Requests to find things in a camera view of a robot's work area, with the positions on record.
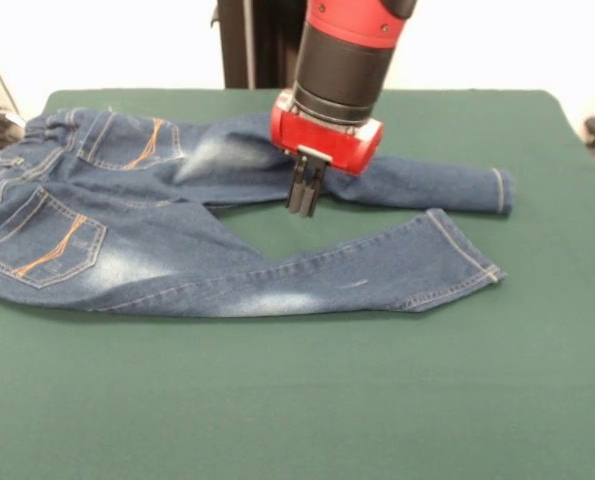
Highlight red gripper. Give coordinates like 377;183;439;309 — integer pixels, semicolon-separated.
269;90;384;219

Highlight blue denim jeans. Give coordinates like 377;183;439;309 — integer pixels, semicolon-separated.
0;107;517;320

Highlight dark green table cloth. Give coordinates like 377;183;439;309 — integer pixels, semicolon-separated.
0;88;595;480

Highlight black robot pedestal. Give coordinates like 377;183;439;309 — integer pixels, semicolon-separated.
211;0;311;90

